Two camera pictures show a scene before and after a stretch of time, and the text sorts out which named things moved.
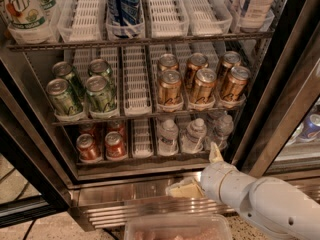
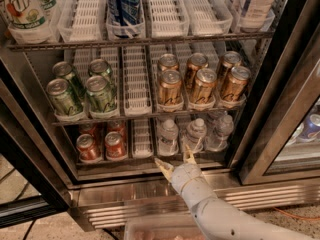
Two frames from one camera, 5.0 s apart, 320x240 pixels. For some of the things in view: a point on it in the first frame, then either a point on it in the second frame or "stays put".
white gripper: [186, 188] -> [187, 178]
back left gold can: [167, 62] stays put
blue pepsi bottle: [123, 10] stays put
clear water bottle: [168, 144] stays put
